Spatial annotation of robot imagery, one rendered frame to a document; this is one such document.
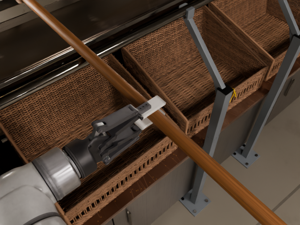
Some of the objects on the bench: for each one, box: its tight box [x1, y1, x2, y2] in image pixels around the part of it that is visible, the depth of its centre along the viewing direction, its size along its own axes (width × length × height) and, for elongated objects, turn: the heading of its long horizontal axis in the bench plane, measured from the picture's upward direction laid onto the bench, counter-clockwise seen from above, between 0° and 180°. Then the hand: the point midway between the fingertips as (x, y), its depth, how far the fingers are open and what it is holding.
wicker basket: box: [0, 54, 180, 225], centre depth 123 cm, size 49×56×28 cm
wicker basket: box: [121, 5, 269, 138], centre depth 148 cm, size 49×56×28 cm
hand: (149, 112), depth 67 cm, fingers closed on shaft, 3 cm apart
